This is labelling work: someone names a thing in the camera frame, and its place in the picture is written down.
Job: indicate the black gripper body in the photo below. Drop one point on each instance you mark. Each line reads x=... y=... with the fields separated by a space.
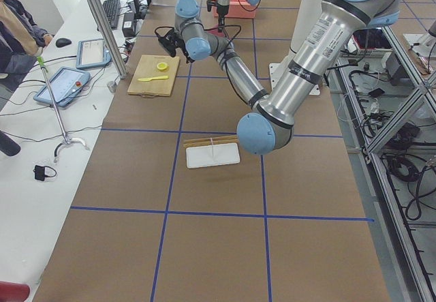
x=181 y=45
x=222 y=10

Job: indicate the pink plastic bin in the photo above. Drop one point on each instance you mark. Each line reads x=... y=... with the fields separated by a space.
x=241 y=9

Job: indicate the yellow lemon slice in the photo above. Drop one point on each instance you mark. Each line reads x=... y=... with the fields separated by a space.
x=162 y=66

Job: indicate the yellow plastic knife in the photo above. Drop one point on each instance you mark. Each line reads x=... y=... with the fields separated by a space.
x=148 y=79

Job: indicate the bamboo cutting board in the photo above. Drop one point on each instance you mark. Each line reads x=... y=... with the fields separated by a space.
x=147 y=68

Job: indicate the black power adapter box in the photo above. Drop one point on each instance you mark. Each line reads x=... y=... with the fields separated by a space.
x=129 y=24

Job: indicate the black keyboard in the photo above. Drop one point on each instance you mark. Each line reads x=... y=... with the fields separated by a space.
x=112 y=11

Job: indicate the upper teach pendant tablet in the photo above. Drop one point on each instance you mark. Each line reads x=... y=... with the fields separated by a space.
x=92 y=53

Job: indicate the teach pendant tablet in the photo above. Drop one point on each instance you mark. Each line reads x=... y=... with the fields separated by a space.
x=92 y=53
x=66 y=84

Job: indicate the wooden rack rod outer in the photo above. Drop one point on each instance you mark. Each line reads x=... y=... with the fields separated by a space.
x=215 y=138

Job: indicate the wooden rack rod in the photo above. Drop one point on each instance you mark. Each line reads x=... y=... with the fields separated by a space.
x=202 y=143
x=215 y=138

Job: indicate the wooden rack rod inner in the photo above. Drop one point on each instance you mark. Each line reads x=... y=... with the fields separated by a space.
x=202 y=143

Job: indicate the white rectangular tray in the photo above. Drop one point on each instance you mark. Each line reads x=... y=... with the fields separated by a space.
x=199 y=157

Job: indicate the black computer mouse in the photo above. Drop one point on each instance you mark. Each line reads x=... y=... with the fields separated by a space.
x=62 y=42

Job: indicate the lower teach pendant tablet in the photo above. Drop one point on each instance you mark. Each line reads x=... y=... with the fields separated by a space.
x=66 y=84

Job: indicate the metal reacher grabber tool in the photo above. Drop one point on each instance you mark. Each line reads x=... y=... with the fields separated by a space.
x=67 y=141

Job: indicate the seated person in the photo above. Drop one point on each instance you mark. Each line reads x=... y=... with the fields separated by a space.
x=22 y=41

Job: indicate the red cylinder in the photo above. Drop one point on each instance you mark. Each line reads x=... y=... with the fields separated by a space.
x=13 y=292

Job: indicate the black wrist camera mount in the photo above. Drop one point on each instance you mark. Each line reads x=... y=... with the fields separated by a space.
x=168 y=42
x=211 y=5

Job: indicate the metal cutting board handle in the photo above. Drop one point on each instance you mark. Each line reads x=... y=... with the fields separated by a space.
x=148 y=96

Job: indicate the aluminium frame post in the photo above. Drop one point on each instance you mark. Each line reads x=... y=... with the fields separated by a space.
x=101 y=20

